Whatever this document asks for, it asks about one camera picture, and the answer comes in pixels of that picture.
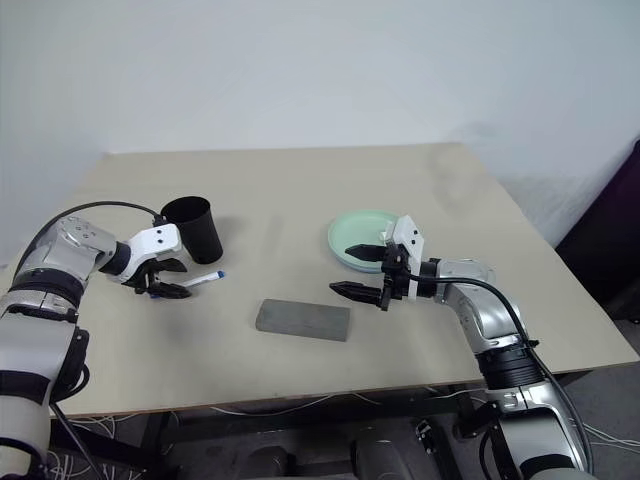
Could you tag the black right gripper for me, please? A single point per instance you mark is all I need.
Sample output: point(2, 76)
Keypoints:
point(391, 285)

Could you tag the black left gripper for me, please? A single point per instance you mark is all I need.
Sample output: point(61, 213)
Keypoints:
point(146, 280)

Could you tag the white marker with blue cap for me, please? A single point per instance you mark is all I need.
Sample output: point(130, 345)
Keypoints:
point(205, 279)

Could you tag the green plate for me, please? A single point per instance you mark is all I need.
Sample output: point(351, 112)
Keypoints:
point(360, 230)

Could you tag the small white block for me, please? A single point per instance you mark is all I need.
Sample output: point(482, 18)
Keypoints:
point(386, 234)

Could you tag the grey glasses case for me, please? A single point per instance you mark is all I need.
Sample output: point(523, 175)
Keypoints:
point(300, 320)

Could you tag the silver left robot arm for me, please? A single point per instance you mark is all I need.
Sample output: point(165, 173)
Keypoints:
point(50, 260)

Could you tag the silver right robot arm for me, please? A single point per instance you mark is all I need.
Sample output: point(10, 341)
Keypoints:
point(480, 310)

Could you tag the black pen holder cup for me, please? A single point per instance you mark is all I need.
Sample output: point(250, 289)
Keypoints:
point(200, 235)

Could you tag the small black clamp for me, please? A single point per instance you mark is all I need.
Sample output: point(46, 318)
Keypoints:
point(423, 431)

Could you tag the grey rounded shape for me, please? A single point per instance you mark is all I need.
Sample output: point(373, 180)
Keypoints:
point(382, 457)
point(272, 462)

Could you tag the dark furniture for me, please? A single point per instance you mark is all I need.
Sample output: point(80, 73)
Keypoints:
point(610, 240)

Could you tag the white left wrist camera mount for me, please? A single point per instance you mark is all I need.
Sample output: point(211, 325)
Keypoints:
point(155, 242)

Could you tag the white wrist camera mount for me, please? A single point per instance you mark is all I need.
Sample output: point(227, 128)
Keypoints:
point(410, 240)
point(155, 242)

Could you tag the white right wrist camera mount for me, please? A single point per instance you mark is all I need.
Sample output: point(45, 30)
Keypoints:
point(410, 240)

